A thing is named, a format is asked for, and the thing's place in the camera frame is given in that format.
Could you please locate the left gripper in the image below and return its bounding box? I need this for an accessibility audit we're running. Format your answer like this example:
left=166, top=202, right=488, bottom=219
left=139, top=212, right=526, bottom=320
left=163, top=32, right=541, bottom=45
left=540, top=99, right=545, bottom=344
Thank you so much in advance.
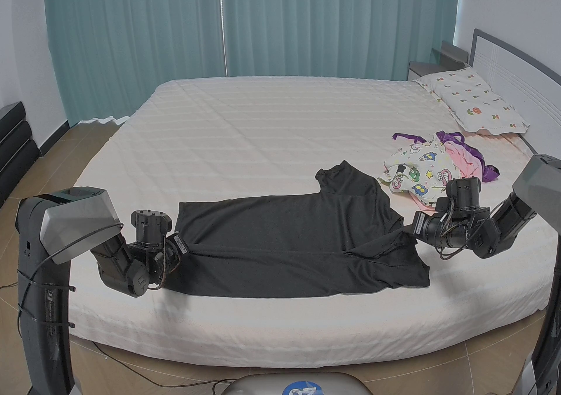
left=167, top=231, right=190, bottom=259

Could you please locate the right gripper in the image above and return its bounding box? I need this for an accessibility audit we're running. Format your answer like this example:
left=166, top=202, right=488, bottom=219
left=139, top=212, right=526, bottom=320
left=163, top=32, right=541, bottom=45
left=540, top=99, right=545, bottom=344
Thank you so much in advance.
left=412, top=211, right=434, bottom=241

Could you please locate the black T-shirt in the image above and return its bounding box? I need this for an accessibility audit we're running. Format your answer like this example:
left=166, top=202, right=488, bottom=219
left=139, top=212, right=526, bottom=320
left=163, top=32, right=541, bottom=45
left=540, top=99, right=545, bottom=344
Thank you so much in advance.
left=164, top=160, right=432, bottom=299

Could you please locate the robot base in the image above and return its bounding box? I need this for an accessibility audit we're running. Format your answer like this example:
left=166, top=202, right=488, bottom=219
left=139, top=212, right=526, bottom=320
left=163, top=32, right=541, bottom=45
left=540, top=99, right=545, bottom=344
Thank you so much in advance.
left=219, top=373, right=373, bottom=395

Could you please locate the bed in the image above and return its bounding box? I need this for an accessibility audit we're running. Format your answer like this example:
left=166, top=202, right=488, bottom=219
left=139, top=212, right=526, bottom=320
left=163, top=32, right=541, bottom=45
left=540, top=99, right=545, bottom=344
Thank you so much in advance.
left=66, top=29, right=561, bottom=370

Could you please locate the white printed pyjama top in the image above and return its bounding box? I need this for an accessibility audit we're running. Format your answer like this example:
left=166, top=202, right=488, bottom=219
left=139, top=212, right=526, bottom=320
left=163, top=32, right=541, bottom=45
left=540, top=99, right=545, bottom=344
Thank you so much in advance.
left=377, top=132, right=458, bottom=212

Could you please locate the pink garment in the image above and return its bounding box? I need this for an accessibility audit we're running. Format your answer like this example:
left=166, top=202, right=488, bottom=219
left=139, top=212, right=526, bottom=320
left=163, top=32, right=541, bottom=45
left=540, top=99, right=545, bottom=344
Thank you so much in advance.
left=412, top=141, right=485, bottom=215

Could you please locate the purple garment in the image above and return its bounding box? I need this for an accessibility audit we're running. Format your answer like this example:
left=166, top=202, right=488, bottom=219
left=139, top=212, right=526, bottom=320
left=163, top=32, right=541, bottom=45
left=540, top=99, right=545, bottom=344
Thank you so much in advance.
left=392, top=130, right=501, bottom=183

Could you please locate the white printed pillow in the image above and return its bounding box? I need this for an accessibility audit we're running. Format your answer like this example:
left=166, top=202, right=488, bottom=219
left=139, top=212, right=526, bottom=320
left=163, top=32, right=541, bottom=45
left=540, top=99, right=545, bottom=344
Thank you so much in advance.
left=414, top=68, right=531, bottom=135

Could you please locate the grey bedside table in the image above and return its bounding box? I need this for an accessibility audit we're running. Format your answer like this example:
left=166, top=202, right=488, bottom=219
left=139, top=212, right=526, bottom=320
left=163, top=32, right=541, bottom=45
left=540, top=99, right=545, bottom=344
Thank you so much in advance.
left=408, top=40, right=470, bottom=80

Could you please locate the black chest of drawers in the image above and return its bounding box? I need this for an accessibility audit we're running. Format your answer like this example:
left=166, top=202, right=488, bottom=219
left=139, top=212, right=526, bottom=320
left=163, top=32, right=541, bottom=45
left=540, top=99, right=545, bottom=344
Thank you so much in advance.
left=0, top=101, right=40, bottom=207

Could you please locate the blue-green curtain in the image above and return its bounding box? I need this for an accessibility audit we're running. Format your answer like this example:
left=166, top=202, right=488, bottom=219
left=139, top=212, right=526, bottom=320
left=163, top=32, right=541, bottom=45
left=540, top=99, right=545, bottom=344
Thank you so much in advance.
left=221, top=0, right=461, bottom=80
left=44, top=0, right=228, bottom=124

